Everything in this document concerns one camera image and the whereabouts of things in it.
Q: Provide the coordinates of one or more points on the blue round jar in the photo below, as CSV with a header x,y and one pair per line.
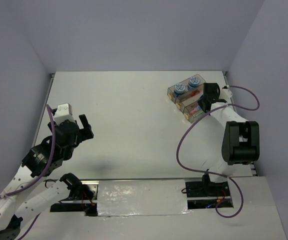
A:
x,y
193,82
179,89

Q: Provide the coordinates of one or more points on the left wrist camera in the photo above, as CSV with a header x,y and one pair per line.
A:
x,y
64,112

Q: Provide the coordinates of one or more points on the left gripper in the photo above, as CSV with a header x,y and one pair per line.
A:
x,y
86,133

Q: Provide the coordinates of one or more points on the pink correction tape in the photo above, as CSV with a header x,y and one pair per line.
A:
x,y
195,110

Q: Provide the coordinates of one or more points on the silver taped plate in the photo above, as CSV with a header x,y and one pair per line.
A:
x,y
141,198

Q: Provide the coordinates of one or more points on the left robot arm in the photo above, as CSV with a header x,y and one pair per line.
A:
x,y
16,208

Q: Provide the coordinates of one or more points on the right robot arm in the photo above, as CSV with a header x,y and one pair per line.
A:
x,y
240,143

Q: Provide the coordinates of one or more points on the back transparent brown tray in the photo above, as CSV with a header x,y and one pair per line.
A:
x,y
170,89

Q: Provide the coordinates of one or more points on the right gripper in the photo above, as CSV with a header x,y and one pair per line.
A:
x,y
200,102

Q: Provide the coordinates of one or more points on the green correction tape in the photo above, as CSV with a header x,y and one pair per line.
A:
x,y
199,114

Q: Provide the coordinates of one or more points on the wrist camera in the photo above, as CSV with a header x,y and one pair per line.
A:
x,y
226,93
64,112

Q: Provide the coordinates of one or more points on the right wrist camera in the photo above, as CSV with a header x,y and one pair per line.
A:
x,y
226,93

